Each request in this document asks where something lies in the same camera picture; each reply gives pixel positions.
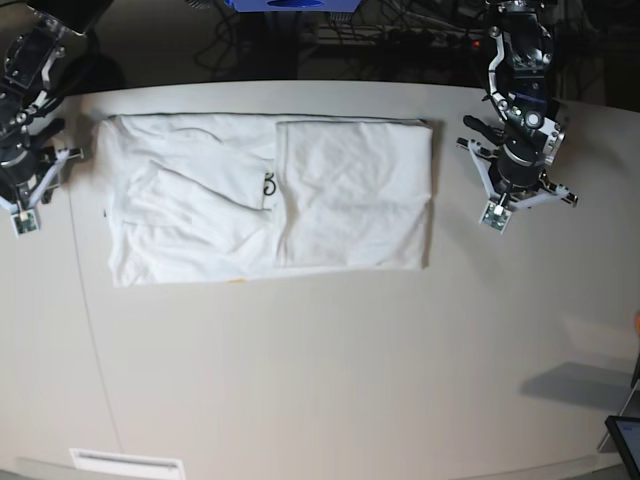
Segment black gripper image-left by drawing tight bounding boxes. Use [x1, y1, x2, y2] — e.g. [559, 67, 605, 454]
[1, 118, 65, 200]

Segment white label strip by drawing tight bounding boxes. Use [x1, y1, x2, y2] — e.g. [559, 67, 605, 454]
[70, 448, 186, 479]

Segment blue box at top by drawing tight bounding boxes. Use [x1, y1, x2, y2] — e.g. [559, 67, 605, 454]
[225, 0, 361, 13]

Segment white printed T-shirt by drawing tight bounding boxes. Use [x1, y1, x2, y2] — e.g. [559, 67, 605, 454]
[94, 113, 433, 287]

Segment black tablet with stand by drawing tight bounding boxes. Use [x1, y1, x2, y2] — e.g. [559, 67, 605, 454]
[598, 361, 639, 480]

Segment power strip with red light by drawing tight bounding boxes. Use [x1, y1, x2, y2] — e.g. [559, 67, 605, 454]
[385, 29, 483, 51]

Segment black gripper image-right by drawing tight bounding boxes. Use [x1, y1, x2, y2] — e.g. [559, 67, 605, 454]
[462, 114, 548, 195]

